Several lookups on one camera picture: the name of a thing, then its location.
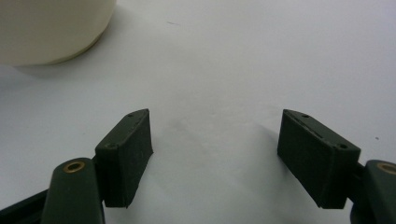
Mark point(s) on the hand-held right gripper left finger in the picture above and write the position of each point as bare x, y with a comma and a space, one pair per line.
124, 161

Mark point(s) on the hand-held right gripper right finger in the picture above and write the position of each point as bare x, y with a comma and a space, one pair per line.
314, 161

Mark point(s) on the cream ceramic bowl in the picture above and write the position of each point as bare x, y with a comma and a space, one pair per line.
46, 28

